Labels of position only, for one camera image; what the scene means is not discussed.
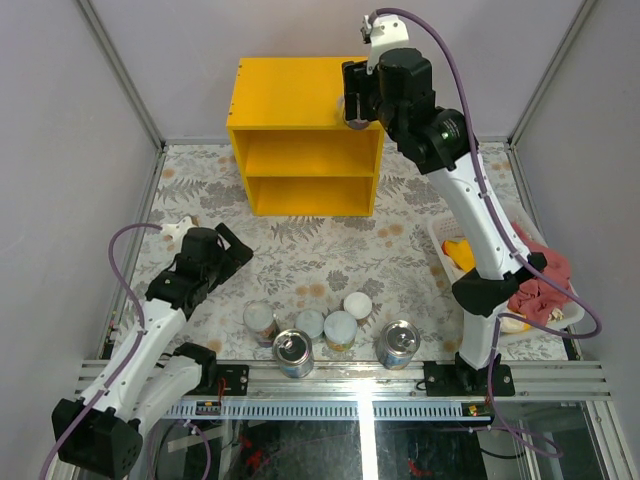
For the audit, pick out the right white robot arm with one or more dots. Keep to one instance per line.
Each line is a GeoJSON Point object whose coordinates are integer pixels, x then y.
{"type": "Point", "coordinates": [397, 93]}

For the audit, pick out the patterned white cloth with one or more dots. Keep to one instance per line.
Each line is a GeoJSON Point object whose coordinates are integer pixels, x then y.
{"type": "Point", "coordinates": [513, 326]}

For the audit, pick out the pink cloth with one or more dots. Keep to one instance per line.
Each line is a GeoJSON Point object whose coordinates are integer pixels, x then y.
{"type": "Point", "coordinates": [536, 300]}

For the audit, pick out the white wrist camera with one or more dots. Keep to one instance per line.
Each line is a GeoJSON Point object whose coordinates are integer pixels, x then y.
{"type": "Point", "coordinates": [175, 232]}
{"type": "Point", "coordinates": [382, 33]}

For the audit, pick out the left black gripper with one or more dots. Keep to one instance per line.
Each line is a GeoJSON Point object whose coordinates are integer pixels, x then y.
{"type": "Point", "coordinates": [238, 255]}

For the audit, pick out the aluminium front rail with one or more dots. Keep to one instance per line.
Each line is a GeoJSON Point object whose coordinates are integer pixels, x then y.
{"type": "Point", "coordinates": [332, 380]}

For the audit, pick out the left silver pull-tab can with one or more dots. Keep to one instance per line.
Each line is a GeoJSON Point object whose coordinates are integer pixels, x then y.
{"type": "Point", "coordinates": [292, 351]}

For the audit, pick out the lidded can grey lid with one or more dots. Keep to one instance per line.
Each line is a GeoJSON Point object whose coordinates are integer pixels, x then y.
{"type": "Point", "coordinates": [311, 322]}

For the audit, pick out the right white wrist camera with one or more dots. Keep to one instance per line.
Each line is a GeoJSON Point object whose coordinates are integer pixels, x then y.
{"type": "Point", "coordinates": [382, 33]}

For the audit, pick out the yellow cloth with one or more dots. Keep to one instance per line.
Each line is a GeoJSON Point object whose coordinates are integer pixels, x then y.
{"type": "Point", "coordinates": [460, 254]}

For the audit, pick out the lidded can yellow label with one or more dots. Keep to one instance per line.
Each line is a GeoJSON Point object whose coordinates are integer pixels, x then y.
{"type": "Point", "coordinates": [340, 329]}

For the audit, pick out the lidded can white lid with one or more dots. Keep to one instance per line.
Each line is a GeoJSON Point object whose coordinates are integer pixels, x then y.
{"type": "Point", "coordinates": [359, 305]}

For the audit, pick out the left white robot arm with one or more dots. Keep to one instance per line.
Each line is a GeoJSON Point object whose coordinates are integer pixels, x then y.
{"type": "Point", "coordinates": [103, 431]}

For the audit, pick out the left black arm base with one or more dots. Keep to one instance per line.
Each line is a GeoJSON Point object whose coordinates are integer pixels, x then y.
{"type": "Point", "coordinates": [220, 372]}

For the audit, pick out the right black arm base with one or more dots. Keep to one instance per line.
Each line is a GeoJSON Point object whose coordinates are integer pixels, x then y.
{"type": "Point", "coordinates": [460, 379]}

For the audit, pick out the silver pull-tab can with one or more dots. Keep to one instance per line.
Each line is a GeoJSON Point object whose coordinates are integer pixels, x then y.
{"type": "Point", "coordinates": [396, 345]}
{"type": "Point", "coordinates": [292, 351]}

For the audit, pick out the yellow wooden shelf cabinet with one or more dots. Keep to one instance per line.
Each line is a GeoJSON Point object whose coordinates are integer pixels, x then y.
{"type": "Point", "coordinates": [295, 153]}

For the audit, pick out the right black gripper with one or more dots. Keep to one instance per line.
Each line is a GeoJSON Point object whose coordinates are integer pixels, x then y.
{"type": "Point", "coordinates": [352, 73]}

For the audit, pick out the right silver pull-tab can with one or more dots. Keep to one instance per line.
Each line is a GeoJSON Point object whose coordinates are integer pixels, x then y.
{"type": "Point", "coordinates": [396, 345]}

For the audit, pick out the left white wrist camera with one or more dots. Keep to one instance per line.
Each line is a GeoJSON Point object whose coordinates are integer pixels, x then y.
{"type": "Point", "coordinates": [175, 232]}

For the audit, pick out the white plastic basket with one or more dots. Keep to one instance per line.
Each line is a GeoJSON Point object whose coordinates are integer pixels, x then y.
{"type": "Point", "coordinates": [444, 227]}

